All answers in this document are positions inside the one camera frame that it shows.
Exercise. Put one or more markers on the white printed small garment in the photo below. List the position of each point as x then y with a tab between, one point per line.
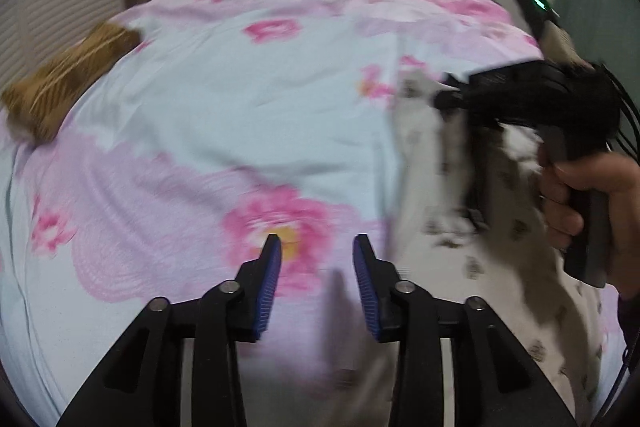
505	247

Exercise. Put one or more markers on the person's right hand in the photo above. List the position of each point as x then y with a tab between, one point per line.
620	207

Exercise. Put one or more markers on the pink floral bed blanket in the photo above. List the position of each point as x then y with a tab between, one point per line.
225	107

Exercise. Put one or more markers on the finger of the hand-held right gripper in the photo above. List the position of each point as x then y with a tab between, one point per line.
450	97

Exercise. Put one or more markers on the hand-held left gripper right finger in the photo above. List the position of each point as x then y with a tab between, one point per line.
367	292

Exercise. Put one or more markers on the brown striped pillow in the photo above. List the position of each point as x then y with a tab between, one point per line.
65	79

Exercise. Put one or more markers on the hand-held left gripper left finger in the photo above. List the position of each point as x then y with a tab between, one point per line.
265	289

